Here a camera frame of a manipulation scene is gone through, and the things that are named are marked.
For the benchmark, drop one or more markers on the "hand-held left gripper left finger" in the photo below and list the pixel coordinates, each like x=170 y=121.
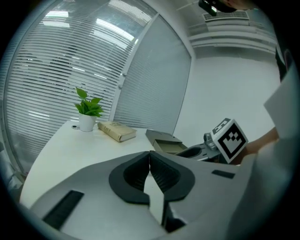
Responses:
x=93 y=187

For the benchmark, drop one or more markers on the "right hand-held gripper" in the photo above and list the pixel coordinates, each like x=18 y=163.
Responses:
x=232 y=140

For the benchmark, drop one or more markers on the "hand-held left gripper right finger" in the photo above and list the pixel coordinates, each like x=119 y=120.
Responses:
x=211 y=194

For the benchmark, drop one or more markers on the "grey cardboard box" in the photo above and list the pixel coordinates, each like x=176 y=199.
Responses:
x=164 y=140

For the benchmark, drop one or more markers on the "beige hardcover book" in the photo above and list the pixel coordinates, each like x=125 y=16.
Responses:
x=117 y=131

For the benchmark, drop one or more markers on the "green plant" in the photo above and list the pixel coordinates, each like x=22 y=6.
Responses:
x=87 y=117

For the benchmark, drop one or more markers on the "person's right forearm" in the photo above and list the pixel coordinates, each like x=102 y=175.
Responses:
x=260 y=143

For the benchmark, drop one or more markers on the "white desk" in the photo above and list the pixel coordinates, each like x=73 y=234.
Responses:
x=70 y=152

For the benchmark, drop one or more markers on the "black round desk grommet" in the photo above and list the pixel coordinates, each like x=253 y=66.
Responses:
x=75 y=127

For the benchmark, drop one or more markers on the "frosted glass door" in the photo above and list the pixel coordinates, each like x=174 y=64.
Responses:
x=154 y=82

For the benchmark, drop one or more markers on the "white window blinds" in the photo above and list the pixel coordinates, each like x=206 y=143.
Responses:
x=58 y=70

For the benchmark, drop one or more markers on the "white ceiling air vent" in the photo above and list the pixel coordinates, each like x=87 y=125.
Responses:
x=226 y=17

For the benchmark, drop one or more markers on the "black head-worn camera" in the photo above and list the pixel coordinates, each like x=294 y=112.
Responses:
x=211 y=5

